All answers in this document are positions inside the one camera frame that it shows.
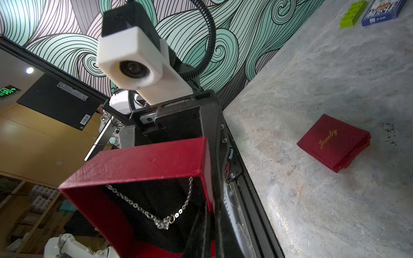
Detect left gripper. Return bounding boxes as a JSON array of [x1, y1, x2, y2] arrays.
[[103, 90, 246, 258]]

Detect silver chain necklace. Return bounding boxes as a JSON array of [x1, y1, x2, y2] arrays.
[[105, 176, 194, 231]]

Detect red jewelry box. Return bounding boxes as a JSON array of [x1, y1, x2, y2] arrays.
[[59, 138, 214, 258]]

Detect red jewelry box lid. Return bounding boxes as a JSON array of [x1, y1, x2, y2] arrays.
[[297, 114, 371, 173]]

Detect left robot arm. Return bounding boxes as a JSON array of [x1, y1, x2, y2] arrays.
[[93, 1, 245, 258]]

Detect green small block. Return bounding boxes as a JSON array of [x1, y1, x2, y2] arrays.
[[340, 1, 367, 29]]

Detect green exit sign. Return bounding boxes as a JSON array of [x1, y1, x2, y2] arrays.
[[0, 85, 21, 100]]

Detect small card pack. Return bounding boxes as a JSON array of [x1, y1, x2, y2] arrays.
[[361, 0, 406, 26]]

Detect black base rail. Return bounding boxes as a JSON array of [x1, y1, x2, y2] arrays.
[[224, 132, 285, 258]]

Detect black wall panel outside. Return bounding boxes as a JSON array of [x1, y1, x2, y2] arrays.
[[17, 74, 100, 131]]

